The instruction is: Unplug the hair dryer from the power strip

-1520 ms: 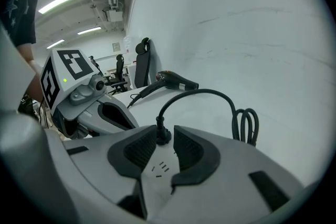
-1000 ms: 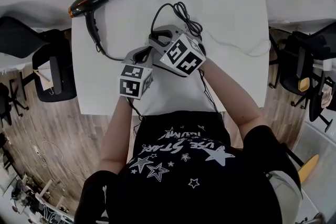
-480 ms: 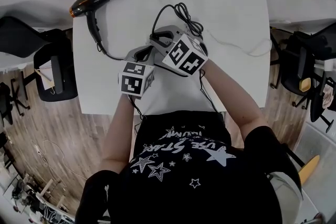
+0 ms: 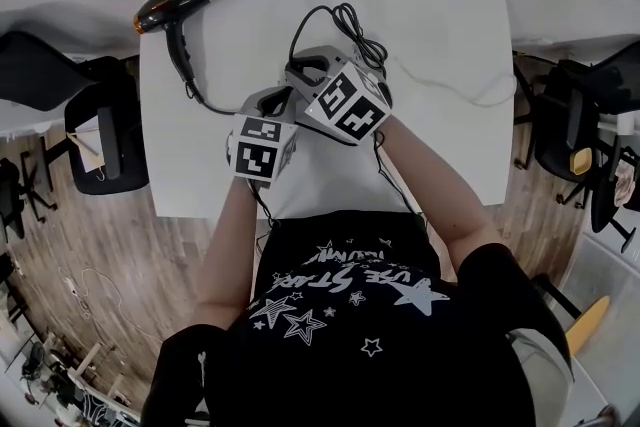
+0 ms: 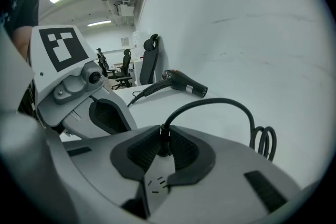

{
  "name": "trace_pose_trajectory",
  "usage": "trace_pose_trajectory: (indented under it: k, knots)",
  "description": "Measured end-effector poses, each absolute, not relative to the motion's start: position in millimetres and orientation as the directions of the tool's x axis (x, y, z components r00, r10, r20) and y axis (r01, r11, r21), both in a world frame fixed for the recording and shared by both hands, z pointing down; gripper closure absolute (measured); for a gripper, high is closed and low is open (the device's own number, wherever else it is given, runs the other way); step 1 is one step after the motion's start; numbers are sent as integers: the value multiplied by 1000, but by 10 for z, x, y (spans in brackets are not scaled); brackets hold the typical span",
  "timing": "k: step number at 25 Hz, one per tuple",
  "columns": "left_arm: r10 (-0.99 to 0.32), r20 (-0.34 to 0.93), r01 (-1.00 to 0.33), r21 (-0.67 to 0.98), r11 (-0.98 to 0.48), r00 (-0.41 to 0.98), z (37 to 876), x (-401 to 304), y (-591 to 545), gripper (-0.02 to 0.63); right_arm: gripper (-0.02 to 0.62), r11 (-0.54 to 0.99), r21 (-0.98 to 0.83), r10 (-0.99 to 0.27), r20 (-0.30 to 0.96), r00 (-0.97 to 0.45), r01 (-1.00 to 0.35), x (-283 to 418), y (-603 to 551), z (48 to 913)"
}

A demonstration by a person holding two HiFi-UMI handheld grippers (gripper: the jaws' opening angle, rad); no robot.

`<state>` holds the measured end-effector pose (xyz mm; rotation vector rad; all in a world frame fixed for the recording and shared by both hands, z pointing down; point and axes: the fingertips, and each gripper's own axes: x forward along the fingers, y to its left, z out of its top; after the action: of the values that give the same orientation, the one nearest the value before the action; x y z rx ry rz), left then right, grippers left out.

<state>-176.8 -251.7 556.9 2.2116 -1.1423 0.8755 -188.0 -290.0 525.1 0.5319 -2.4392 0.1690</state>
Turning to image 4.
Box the long white cable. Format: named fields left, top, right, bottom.
left=58, top=264, right=152, bottom=342

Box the black equipment pile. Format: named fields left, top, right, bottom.
left=0, top=329, right=142, bottom=427

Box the person's right forearm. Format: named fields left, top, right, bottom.
left=371, top=114, right=504, bottom=277

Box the white cabinet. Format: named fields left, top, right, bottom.
left=559, top=229, right=640, bottom=427

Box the beige cloth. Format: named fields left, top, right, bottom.
left=614, top=159, right=639, bottom=207

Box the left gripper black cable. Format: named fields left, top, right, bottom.
left=246, top=179, right=282, bottom=230

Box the yellow curved board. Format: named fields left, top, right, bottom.
left=564, top=294, right=612, bottom=357

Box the person's grey white bag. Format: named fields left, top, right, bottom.
left=504, top=326, right=577, bottom=422

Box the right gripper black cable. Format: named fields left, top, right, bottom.
left=371, top=128, right=427, bottom=222

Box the black high-back office chair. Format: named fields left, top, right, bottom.
left=0, top=30, right=152, bottom=197

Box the black chair with cloth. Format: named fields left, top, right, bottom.
left=589, top=133, right=640, bottom=252

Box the wooden clothes hanger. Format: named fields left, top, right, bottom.
left=66, top=130, right=107, bottom=181

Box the person's black star-print shirt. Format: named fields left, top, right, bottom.
left=141, top=208, right=572, bottom=427

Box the black armrest office chair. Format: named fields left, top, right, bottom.
left=513, top=39, right=640, bottom=207

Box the white paper sheet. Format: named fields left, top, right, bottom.
left=66, top=121, right=107, bottom=175

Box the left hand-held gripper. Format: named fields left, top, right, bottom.
left=226, top=84, right=302, bottom=189

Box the wooden stick frame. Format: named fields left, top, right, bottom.
left=74, top=343, right=132, bottom=412

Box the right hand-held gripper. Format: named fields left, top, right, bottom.
left=284, top=44, right=394, bottom=147

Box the black hair dryer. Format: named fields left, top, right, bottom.
left=132, top=0, right=243, bottom=87

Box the black mesh office chair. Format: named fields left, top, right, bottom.
left=0, top=133, right=57, bottom=242

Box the person's left forearm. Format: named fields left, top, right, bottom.
left=191, top=173, right=267, bottom=332

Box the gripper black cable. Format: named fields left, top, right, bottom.
left=246, top=179, right=282, bottom=230
left=371, top=128, right=427, bottom=222

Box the small yellow container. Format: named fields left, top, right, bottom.
left=569, top=149, right=594, bottom=177

